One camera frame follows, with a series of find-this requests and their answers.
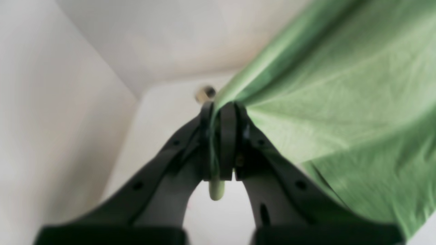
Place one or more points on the left gripper black right finger shirt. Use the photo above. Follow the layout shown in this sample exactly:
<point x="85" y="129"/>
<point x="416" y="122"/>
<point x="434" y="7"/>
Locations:
<point x="288" y="208"/>

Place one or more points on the right table grommet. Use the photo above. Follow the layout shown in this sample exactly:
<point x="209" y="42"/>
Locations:
<point x="205" y="94"/>

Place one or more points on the left gripper black left finger side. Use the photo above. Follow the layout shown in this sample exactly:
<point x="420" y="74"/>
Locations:
<point x="149" y="208"/>

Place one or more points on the green polo T-shirt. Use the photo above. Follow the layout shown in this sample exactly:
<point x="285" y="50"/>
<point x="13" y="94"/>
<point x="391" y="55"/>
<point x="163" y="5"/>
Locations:
<point x="347" y="92"/>

